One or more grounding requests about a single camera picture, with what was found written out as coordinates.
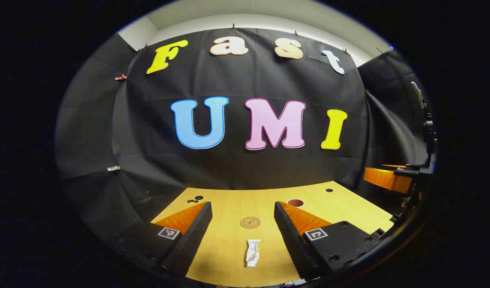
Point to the wooden desktop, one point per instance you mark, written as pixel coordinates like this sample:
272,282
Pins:
229,208

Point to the round cork coaster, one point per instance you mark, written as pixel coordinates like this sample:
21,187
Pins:
250,222

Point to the beige cup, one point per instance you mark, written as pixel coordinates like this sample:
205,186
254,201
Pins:
296,202

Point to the white toothpaste tube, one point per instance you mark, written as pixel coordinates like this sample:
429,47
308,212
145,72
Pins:
252,252

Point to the black backdrop cloth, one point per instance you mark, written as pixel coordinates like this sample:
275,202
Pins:
229,168

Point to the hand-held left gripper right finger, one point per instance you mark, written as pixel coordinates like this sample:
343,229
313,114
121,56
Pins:
291,240

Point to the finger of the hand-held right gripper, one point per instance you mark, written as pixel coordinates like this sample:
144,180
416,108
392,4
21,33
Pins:
385,179

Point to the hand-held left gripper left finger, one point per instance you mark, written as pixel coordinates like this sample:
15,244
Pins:
189,244

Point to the silver cloth clip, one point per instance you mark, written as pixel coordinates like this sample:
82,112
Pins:
113,168

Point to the orange cloth clip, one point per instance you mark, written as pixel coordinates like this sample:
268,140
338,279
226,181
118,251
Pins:
120,77

